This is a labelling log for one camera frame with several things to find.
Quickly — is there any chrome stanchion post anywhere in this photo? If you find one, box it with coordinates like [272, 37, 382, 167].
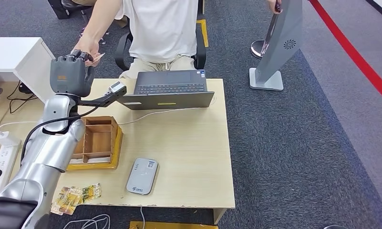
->
[250, 12, 278, 60]

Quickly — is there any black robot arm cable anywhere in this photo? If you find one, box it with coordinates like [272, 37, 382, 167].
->
[20, 105, 100, 165]

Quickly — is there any white charger cable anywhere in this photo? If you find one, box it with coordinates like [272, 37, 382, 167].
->
[0, 96, 217, 132]

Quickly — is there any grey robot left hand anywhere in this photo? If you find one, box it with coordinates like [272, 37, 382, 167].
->
[50, 49, 96, 98]

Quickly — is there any grey kiosk stand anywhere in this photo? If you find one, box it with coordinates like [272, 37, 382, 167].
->
[249, 0, 304, 92]

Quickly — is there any person's left hand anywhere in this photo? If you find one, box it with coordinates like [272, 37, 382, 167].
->
[266, 0, 283, 14]

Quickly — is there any white cable coil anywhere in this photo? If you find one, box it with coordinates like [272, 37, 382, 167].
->
[62, 214, 111, 229]

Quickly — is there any grey laptop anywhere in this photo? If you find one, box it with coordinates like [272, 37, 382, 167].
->
[116, 69, 215, 111]

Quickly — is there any person's right hand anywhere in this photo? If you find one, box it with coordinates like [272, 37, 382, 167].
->
[74, 36, 101, 68]

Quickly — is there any black desk cable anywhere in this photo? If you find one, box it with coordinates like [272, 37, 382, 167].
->
[7, 80, 30, 115]

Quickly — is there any white power strip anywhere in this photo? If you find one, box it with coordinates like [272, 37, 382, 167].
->
[0, 144, 22, 197]

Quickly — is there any white charger plug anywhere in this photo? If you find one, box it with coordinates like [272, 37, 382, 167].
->
[0, 132, 21, 147]

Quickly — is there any black office chair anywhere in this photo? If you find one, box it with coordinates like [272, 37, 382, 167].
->
[114, 0, 207, 71]

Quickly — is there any yellow floor tape strip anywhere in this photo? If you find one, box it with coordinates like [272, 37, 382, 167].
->
[196, 19, 209, 48]

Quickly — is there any yellow floor tape square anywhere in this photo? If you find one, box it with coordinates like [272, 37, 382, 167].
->
[129, 221, 219, 229]

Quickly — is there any person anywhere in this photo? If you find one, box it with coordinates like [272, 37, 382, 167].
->
[61, 0, 128, 28]
[73, 0, 283, 80]

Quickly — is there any grey card reader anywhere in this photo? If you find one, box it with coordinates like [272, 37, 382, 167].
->
[126, 158, 159, 195]

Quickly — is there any white cabinet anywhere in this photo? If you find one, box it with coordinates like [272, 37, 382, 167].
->
[0, 37, 56, 104]

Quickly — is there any wooden card organizer box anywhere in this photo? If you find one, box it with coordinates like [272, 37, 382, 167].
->
[66, 116, 124, 172]

